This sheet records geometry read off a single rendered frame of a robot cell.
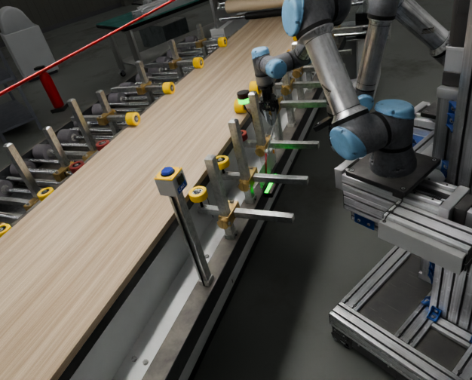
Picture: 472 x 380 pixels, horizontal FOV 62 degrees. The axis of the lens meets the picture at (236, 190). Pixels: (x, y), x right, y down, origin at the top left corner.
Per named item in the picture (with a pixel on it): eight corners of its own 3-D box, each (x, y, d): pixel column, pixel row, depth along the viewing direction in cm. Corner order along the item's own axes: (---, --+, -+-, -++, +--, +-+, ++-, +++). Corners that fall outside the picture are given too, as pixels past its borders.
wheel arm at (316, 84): (338, 84, 224) (337, 78, 222) (336, 87, 222) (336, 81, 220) (255, 87, 245) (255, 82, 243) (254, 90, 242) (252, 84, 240)
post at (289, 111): (296, 132, 249) (286, 56, 221) (295, 134, 246) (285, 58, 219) (290, 132, 250) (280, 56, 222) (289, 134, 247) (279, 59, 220)
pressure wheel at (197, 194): (208, 202, 181) (201, 182, 174) (215, 211, 175) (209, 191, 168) (192, 209, 179) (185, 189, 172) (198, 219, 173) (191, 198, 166)
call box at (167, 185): (188, 186, 131) (182, 167, 127) (179, 199, 126) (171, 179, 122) (170, 185, 134) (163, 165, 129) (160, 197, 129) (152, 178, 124)
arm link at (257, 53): (255, 53, 160) (246, 49, 167) (260, 79, 167) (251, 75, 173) (273, 47, 162) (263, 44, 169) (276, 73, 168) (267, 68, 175)
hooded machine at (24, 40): (53, 66, 791) (22, 1, 720) (62, 71, 751) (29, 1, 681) (21, 78, 764) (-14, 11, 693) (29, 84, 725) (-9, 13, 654)
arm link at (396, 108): (421, 140, 127) (424, 101, 119) (387, 155, 124) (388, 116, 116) (394, 127, 136) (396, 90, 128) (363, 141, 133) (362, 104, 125)
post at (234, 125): (256, 205, 194) (237, 117, 167) (254, 209, 192) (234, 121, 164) (249, 204, 196) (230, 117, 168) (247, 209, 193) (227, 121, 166)
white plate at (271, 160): (277, 160, 215) (274, 145, 210) (262, 190, 197) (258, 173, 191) (276, 160, 216) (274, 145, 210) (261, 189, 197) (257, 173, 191)
